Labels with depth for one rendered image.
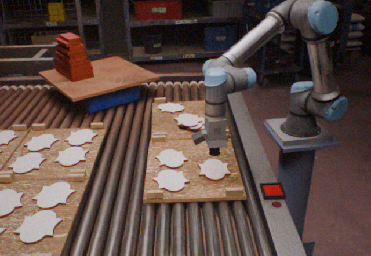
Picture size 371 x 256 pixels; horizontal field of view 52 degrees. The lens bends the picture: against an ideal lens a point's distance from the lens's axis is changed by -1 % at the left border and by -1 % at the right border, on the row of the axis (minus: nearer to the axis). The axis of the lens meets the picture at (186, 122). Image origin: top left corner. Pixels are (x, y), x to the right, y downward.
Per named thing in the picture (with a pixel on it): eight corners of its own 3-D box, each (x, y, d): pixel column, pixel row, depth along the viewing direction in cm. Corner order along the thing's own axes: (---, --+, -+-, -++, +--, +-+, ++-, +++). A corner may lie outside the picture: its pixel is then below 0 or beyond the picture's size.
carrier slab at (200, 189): (230, 141, 168) (230, 138, 167) (246, 200, 131) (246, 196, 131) (149, 143, 167) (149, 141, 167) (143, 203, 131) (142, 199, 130)
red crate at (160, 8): (178, 13, 584) (178, -6, 572) (182, 19, 544) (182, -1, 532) (134, 15, 575) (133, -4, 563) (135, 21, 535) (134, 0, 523)
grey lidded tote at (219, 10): (235, 11, 591) (236, -5, 581) (244, 16, 560) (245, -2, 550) (204, 13, 580) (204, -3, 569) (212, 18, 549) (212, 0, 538)
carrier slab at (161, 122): (218, 102, 207) (218, 99, 206) (231, 139, 170) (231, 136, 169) (152, 105, 205) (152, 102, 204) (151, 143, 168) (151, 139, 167)
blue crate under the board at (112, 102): (115, 84, 234) (113, 68, 230) (141, 99, 212) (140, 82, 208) (66, 96, 218) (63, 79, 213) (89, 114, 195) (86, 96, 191)
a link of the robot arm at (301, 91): (301, 102, 187) (304, 76, 182) (323, 111, 177) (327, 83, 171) (283, 108, 182) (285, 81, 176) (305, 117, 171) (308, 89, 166)
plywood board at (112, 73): (116, 58, 247) (116, 55, 246) (160, 79, 211) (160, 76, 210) (39, 75, 220) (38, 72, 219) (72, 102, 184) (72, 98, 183)
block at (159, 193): (164, 195, 132) (163, 189, 131) (164, 198, 130) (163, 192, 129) (146, 196, 132) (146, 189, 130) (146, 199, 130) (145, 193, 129)
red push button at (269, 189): (278, 187, 138) (279, 184, 138) (283, 197, 133) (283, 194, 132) (262, 187, 138) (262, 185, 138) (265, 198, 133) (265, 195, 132)
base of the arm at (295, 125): (308, 120, 192) (309, 102, 188) (322, 134, 178) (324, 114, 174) (279, 123, 190) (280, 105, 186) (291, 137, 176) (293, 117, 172)
